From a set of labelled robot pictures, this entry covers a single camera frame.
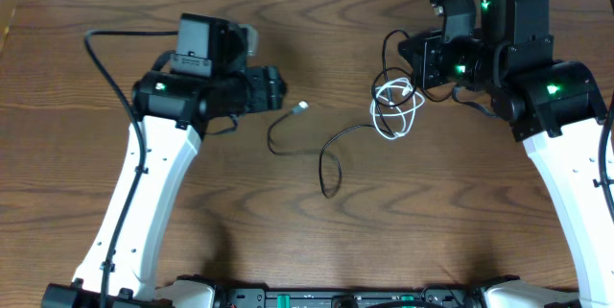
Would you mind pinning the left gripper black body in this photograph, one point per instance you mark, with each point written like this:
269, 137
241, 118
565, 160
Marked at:
272, 87

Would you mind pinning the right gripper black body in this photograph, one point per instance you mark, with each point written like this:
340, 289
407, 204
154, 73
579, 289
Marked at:
465, 62

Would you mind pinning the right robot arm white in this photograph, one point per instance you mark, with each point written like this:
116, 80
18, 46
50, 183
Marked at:
554, 109

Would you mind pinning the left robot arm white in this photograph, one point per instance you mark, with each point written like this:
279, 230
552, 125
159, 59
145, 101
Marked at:
171, 115

